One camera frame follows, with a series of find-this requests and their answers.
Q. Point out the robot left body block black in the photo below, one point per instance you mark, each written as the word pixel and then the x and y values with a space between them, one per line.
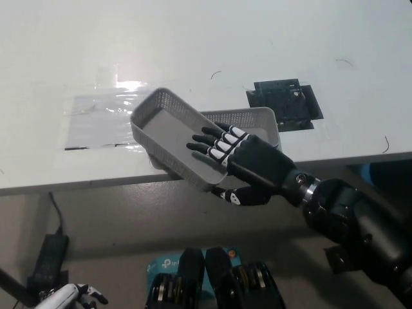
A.
pixel 191 267

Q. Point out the black power adapter brick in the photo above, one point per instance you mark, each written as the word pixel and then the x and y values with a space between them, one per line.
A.
pixel 51 257

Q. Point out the blue object under table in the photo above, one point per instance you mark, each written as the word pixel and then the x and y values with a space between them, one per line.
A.
pixel 366 174

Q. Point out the clear plastic sheet over paper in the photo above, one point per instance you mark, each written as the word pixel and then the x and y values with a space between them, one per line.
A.
pixel 96 122

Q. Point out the grey perforated plastic basket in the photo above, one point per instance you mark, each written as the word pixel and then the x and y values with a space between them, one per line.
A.
pixel 167 128
pixel 257 119

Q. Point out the black tape patch on table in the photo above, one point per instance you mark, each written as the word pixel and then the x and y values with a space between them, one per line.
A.
pixel 283 99

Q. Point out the black table leg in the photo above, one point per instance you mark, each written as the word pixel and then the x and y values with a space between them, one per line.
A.
pixel 14 284

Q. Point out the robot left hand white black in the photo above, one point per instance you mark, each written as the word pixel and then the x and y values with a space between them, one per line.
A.
pixel 64 294

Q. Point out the teal tp-link carton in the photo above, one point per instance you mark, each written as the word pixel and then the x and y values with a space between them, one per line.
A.
pixel 164 262

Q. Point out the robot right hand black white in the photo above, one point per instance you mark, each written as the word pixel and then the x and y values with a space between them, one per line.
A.
pixel 260 161

